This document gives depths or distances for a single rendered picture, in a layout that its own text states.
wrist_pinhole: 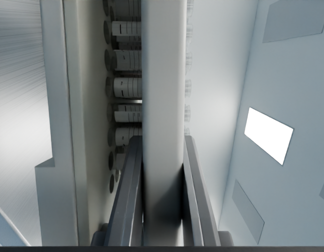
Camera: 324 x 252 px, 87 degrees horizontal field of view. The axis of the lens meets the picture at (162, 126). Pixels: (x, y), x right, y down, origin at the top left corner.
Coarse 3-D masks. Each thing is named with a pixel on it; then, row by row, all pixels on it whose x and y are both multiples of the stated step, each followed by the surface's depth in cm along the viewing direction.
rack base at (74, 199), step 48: (48, 0) 7; (96, 0) 9; (48, 48) 7; (96, 48) 9; (48, 96) 9; (96, 96) 9; (96, 144) 9; (48, 192) 8; (96, 192) 9; (48, 240) 8
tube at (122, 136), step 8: (112, 128) 12; (120, 128) 12; (128, 128) 12; (136, 128) 12; (184, 128) 12; (112, 136) 12; (120, 136) 12; (128, 136) 12; (112, 144) 12; (120, 144) 12
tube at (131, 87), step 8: (112, 80) 11; (120, 80) 11; (128, 80) 11; (136, 80) 11; (112, 88) 11; (120, 88) 11; (128, 88) 11; (136, 88) 11; (112, 96) 12; (120, 96) 12; (128, 96) 12; (136, 96) 12; (184, 96) 12
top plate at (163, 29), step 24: (144, 0) 7; (168, 0) 7; (144, 24) 7; (168, 24) 7; (144, 48) 7; (168, 48) 7; (144, 72) 8; (168, 72) 8; (144, 96) 8; (168, 96) 8; (144, 120) 8; (168, 120) 8; (144, 144) 8; (168, 144) 8; (144, 168) 8; (168, 168) 8; (144, 192) 8; (168, 192) 8; (144, 216) 9; (168, 216) 8; (144, 240) 9; (168, 240) 9
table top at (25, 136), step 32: (0, 0) 19; (32, 0) 24; (0, 32) 19; (32, 32) 24; (0, 64) 19; (32, 64) 24; (0, 96) 19; (32, 96) 24; (0, 128) 19; (32, 128) 24; (0, 160) 19; (32, 160) 24; (0, 192) 19; (32, 192) 24; (0, 224) 21; (32, 224) 24
